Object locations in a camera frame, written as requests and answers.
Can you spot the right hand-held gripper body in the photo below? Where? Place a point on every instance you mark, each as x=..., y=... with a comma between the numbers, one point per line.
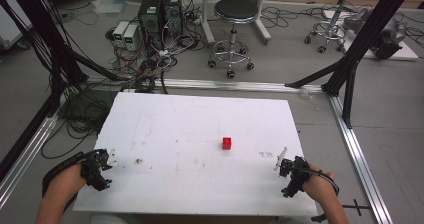
x=295, y=175

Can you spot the red cube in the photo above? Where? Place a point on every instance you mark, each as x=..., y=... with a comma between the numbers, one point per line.
x=227, y=143

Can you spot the black round stool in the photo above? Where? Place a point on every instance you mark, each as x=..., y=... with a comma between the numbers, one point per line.
x=235, y=10
x=336, y=10

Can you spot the black computer tower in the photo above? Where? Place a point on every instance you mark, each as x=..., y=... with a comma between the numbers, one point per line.
x=150, y=17
x=172, y=12

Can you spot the white power supply box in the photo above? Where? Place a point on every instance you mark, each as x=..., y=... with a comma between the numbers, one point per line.
x=120, y=32
x=131, y=37

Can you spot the grey machine on white board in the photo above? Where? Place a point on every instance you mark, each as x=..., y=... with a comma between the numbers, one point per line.
x=386, y=34

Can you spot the person's left hand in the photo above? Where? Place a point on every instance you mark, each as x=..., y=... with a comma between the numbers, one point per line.
x=68, y=182

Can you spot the person's right hand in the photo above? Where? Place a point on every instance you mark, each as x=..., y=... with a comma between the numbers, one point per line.
x=318, y=185

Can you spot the white stand legs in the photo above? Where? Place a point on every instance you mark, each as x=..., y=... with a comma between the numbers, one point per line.
x=208, y=24

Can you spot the aluminium floor rail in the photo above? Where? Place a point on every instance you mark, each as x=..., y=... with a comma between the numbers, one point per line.
x=360, y=157
x=233, y=85
x=23, y=157

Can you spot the white cabinet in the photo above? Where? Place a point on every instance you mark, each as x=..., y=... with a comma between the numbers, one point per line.
x=10, y=24

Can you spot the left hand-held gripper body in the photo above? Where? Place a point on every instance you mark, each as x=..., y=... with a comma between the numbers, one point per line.
x=95, y=169

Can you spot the clear plastic bag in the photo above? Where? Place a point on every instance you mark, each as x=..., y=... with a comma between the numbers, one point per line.
x=108, y=2

